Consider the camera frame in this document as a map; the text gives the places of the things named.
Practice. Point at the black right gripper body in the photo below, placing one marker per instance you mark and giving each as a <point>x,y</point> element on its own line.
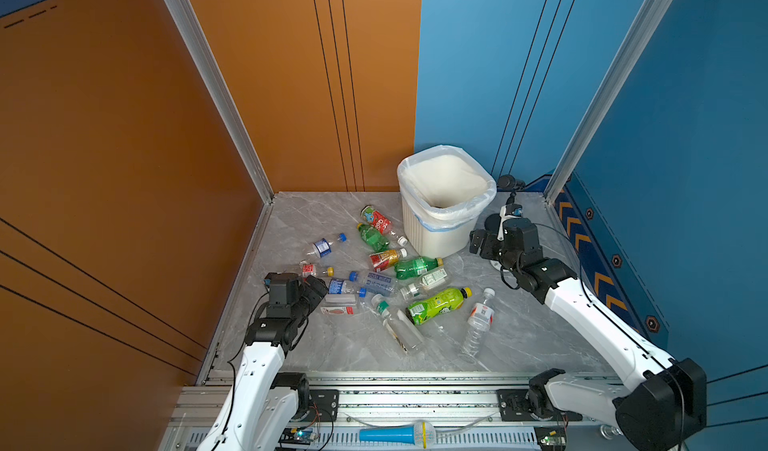
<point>495,250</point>

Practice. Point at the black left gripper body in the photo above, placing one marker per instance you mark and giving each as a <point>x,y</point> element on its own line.
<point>301,296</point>

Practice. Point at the clear bottle blue label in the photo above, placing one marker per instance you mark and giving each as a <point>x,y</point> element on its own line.
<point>339,286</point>

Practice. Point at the clear cola bottle yellow cap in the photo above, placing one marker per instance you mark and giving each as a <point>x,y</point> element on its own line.
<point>307,269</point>

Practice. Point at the small clear white-label bottle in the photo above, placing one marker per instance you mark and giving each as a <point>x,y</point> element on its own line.
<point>422,285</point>

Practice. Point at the clear bottle red label white cap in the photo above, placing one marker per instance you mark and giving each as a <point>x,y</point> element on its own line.
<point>479,324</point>

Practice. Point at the bright lime green bottle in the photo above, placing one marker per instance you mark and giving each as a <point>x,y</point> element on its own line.
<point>443,302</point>

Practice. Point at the clear bottle green cap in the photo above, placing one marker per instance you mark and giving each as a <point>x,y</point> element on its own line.
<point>398,325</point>

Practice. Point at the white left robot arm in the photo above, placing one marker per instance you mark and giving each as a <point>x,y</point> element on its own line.
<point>263,399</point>

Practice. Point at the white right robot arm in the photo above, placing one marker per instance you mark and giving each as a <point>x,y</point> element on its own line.
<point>658,401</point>

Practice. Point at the white plastic waste bin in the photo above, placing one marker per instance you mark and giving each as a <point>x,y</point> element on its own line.
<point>444,190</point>

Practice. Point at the clear bottle blue cap far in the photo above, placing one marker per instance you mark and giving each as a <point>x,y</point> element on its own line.
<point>324,246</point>

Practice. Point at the clear soda water bottle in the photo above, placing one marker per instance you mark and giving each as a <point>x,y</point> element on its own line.
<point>374,282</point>

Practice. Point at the red yellow label bottle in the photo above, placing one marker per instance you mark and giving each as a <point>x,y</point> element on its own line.
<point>384,260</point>

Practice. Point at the dark green soda bottle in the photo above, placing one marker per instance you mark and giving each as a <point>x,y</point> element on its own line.
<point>372,237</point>

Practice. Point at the green bottle yellow cap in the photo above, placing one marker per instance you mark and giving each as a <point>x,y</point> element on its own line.
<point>413,268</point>

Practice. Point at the red cartoon label bottle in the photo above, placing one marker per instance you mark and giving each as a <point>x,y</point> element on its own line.
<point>374,217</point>

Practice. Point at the left green circuit board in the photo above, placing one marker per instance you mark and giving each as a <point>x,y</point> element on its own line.
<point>299,436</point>

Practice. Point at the green circuit board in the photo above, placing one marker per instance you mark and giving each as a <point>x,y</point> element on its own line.
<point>299,436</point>
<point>551,439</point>

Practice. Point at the blue handheld microphone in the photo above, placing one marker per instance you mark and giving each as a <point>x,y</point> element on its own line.
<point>420,434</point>

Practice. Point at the right green circuit board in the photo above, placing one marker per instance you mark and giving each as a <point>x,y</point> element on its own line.
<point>551,439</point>

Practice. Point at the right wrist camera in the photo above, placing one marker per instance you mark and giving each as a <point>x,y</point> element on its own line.
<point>508,212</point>

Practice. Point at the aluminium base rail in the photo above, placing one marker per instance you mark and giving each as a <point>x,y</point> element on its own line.
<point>471,409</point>

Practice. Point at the aluminium corner post right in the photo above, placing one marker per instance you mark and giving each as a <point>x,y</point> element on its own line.
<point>638,36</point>

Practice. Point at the aluminium corner post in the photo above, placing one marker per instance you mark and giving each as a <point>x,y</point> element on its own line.
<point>638,36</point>
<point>194,38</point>

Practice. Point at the aluminium corner post left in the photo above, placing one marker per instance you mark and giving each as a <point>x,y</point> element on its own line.
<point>194,38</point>

